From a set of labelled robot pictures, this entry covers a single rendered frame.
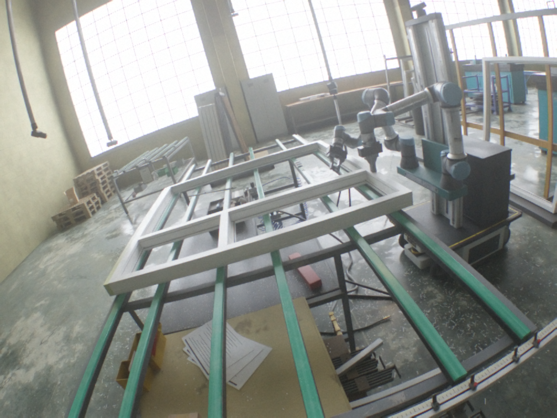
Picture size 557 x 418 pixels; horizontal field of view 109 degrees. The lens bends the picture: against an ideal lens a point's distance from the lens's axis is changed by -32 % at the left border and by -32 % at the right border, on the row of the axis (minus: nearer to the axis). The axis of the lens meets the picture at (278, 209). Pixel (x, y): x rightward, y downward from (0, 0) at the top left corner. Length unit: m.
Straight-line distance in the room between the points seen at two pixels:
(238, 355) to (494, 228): 1.87
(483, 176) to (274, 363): 1.70
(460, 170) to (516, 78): 8.20
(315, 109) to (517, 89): 6.42
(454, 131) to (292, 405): 1.45
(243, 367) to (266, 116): 8.07
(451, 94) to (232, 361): 1.56
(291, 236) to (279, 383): 0.58
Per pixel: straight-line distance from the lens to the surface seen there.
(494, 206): 2.31
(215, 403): 0.80
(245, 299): 1.48
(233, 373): 1.12
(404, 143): 2.21
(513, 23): 14.93
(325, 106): 9.60
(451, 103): 1.59
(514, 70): 9.70
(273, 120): 8.79
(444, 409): 0.70
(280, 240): 1.21
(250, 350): 1.16
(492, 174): 2.18
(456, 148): 1.68
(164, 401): 1.19
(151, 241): 1.73
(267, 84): 8.75
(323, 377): 1.02
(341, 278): 1.31
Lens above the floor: 1.49
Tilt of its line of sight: 23 degrees down
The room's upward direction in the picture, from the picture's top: 16 degrees counter-clockwise
